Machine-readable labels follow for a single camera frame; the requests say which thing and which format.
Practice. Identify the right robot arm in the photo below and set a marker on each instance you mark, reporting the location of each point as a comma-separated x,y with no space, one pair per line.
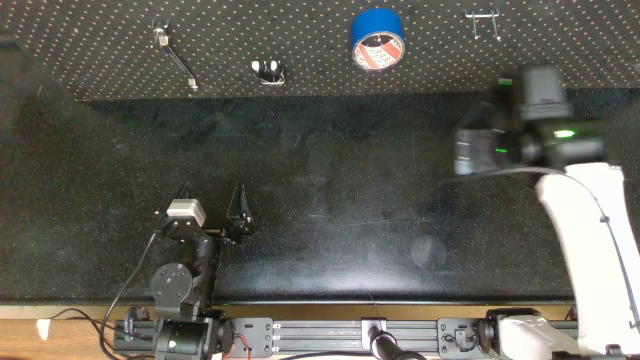
585,225

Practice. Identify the black and white pliers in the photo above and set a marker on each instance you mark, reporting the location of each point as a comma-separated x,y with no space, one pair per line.
267,70

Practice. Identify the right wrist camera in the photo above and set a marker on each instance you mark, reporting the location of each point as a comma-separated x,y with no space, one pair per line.
545,92

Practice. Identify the roll of blue tape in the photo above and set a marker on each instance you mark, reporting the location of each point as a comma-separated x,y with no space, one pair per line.
375,22

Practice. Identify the wrench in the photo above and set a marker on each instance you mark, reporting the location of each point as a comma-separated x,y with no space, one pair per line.
175,57

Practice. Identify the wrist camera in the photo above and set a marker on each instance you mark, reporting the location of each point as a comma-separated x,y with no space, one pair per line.
186,211
545,92

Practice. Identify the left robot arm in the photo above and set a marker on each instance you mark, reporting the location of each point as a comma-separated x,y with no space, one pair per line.
172,287

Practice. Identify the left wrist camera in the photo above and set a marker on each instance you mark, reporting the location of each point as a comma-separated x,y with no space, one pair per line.
186,211

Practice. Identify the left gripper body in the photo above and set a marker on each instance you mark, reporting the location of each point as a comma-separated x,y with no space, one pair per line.
180,231

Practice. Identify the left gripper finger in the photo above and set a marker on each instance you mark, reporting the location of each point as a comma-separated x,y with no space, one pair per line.
184,194
241,207

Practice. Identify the mounting rail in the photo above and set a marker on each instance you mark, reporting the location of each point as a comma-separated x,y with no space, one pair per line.
325,335

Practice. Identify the black pegboard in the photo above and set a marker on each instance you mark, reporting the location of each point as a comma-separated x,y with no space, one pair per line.
300,40

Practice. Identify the metal hook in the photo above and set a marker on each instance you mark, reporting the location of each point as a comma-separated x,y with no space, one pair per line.
280,81
482,15

